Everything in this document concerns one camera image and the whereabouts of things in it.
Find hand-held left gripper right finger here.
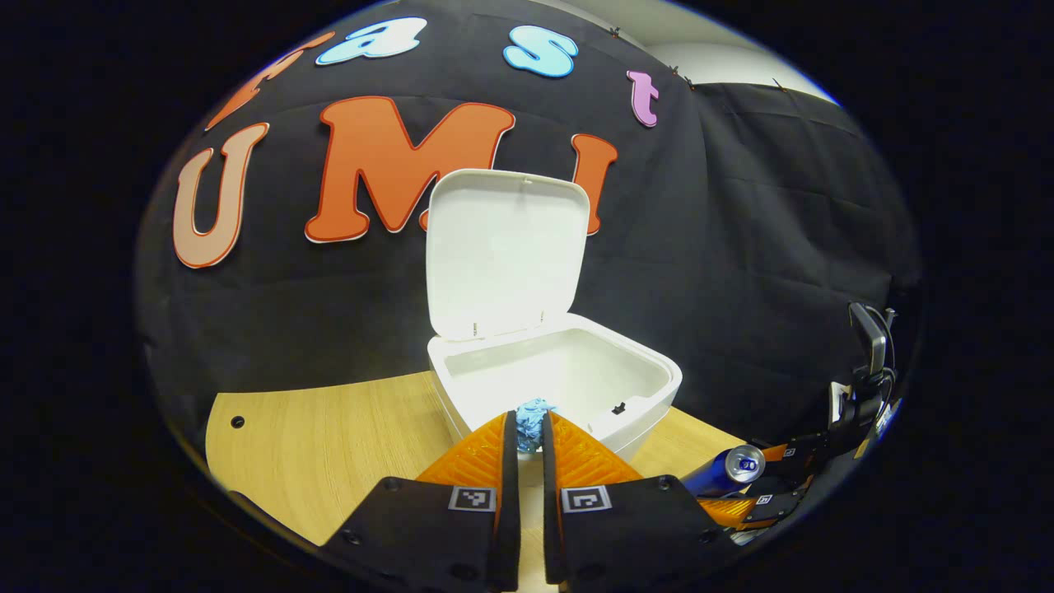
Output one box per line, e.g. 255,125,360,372
539,409,730,593

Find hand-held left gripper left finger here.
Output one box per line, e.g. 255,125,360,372
321,409,521,593

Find blue paper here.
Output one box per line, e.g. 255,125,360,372
516,398,557,454

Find black backdrop cloth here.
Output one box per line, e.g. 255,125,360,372
136,0,923,462

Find blue pop can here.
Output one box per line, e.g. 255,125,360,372
682,444,767,499

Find white desktop garbage bin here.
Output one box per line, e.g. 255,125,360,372
424,168,684,464

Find wooden desktop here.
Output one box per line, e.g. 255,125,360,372
204,371,783,593

